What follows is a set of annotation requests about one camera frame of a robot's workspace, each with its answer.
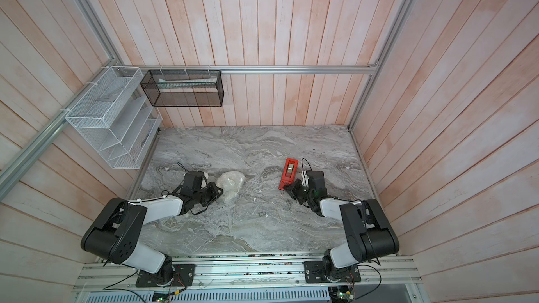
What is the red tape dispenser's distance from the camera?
95 centimetres

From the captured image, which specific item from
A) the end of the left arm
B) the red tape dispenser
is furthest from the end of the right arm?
the end of the left arm

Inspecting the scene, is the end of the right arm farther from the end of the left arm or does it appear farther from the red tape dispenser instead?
the end of the left arm
